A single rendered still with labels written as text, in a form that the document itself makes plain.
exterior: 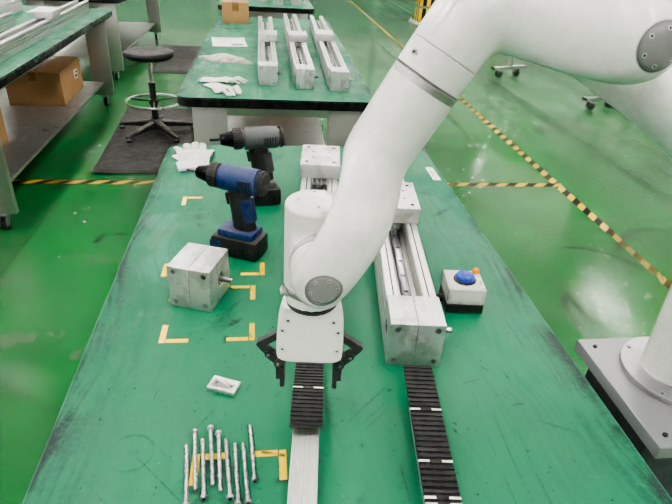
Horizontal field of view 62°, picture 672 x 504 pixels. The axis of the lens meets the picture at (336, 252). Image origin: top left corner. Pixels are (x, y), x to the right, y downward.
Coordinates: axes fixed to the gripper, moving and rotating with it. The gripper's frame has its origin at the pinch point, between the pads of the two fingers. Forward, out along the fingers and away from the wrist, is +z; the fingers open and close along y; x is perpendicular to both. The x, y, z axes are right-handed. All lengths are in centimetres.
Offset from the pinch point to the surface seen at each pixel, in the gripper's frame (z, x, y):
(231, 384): 5.4, 3.0, -13.1
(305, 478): 3.2, -16.9, 0.3
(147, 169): 83, 277, -115
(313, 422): 1.7, -8.2, 1.1
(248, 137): -14, 74, -19
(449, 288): 0.2, 28.0, 28.2
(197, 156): 4, 105, -40
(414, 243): -2.4, 41.7, 22.3
